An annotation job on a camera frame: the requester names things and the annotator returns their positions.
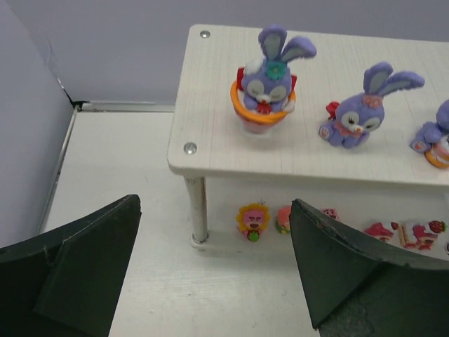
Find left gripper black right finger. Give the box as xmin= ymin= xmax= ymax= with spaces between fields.
xmin=290 ymin=199 xmax=448 ymax=336

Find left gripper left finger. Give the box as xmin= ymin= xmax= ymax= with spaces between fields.
xmin=1 ymin=194 xmax=141 ymax=336

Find red white bear toy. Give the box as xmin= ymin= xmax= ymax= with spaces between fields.
xmin=363 ymin=221 xmax=399 ymax=242

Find pink bear clover toy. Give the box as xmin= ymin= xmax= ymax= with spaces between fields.
xmin=320 ymin=208 xmax=340 ymax=221

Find red white strawberry toy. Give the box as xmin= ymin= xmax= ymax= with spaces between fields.
xmin=398 ymin=220 xmax=447 ymax=251

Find pink bear burger toy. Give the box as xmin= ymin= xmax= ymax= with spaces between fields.
xmin=275 ymin=206 xmax=291 ymax=234

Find orange lion toy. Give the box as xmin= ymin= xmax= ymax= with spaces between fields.
xmin=236 ymin=203 xmax=271 ymax=242

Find purple bunny toy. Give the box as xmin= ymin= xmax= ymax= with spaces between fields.
xmin=318 ymin=62 xmax=425 ymax=149

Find purple bunny with ball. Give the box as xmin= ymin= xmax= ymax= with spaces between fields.
xmin=410 ymin=100 xmax=448 ymax=169

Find wooden two-tier shelf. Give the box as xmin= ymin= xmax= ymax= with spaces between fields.
xmin=167 ymin=25 xmax=448 ymax=253

